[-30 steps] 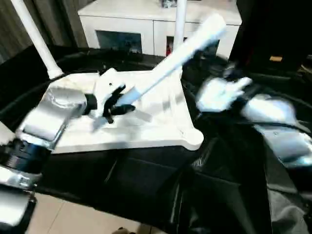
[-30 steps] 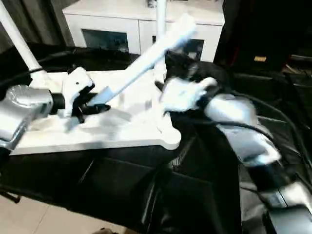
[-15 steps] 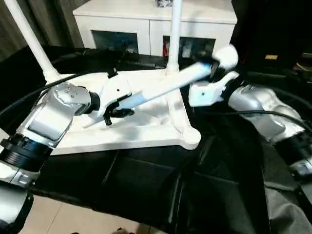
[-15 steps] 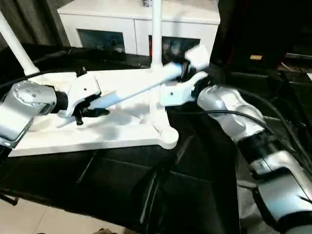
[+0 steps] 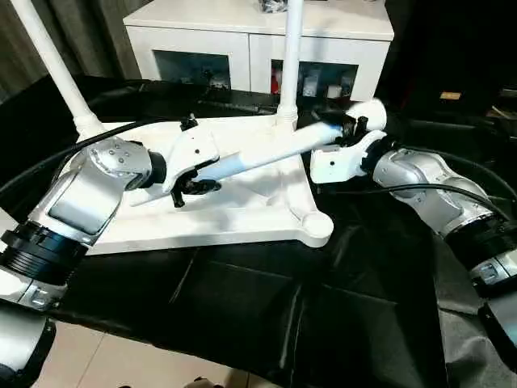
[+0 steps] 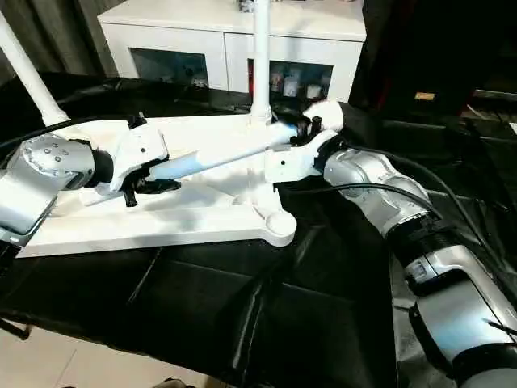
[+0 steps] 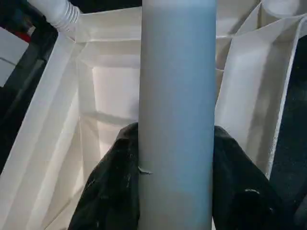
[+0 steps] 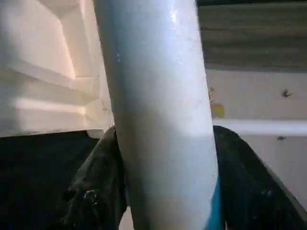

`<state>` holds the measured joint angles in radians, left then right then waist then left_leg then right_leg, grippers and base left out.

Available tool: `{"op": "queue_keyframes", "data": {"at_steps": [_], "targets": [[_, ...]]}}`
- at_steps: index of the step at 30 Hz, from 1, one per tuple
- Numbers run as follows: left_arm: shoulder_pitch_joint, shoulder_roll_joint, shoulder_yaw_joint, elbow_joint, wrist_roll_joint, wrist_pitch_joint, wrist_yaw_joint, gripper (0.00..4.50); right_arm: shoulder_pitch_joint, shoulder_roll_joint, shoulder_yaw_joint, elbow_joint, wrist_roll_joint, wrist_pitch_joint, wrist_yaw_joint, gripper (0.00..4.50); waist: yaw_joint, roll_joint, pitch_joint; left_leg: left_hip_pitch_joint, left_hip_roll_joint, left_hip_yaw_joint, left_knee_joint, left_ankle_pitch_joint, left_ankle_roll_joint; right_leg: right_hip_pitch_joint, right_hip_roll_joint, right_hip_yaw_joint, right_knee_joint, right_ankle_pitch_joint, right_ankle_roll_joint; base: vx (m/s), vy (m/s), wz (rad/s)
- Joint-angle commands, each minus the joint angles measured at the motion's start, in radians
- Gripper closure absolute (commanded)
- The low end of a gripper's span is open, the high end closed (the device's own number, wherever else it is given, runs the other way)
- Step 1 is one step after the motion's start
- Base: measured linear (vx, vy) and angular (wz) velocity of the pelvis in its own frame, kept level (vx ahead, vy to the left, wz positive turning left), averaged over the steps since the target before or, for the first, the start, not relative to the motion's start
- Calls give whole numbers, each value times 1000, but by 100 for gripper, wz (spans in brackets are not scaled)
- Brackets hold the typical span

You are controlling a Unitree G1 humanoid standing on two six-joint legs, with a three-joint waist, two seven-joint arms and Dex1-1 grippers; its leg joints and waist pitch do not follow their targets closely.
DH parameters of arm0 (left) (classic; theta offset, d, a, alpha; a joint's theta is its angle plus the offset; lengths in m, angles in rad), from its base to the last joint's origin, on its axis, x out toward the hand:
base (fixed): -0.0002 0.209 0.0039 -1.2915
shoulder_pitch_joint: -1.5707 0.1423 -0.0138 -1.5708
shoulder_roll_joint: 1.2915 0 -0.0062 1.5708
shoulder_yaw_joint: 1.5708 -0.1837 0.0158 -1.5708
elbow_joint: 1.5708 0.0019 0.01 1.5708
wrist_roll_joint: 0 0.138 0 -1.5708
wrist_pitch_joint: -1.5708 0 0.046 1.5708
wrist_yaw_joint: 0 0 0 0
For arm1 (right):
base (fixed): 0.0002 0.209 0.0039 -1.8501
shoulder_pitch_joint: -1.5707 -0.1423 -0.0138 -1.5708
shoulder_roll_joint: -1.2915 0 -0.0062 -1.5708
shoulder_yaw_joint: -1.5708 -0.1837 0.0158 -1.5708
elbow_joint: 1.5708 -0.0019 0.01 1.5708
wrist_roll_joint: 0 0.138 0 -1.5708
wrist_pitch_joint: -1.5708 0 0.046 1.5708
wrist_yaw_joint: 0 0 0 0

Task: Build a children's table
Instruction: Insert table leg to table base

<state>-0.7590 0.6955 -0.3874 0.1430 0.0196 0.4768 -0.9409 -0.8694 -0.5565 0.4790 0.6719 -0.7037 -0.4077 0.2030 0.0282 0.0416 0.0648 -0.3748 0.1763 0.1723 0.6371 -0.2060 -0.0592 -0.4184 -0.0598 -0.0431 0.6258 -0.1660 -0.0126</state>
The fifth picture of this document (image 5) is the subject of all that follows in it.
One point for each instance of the white sideboard cabinet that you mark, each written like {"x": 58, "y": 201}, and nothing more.
{"x": 194, "y": 28}

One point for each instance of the small yellow label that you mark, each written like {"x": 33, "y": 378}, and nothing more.
{"x": 451, "y": 95}

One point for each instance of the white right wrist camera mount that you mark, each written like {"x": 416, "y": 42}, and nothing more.
{"x": 335, "y": 161}

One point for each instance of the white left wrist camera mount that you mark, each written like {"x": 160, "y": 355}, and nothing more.
{"x": 194, "y": 147}

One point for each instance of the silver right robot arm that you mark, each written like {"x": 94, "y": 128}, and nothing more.
{"x": 424, "y": 174}

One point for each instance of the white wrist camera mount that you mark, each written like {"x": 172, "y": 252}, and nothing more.
{"x": 335, "y": 161}
{"x": 194, "y": 147}

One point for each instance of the grey pleated curtain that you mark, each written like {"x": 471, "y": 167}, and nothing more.
{"x": 101, "y": 36}

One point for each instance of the white plastic table leg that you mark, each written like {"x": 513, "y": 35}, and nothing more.
{"x": 52, "y": 60}
{"x": 291, "y": 143}
{"x": 291, "y": 60}

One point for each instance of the white plastic table top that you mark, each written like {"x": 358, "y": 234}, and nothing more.
{"x": 242, "y": 210}

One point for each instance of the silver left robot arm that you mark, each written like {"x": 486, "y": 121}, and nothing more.
{"x": 81, "y": 194}

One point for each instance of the black table mat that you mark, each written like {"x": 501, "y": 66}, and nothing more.
{"x": 282, "y": 307}

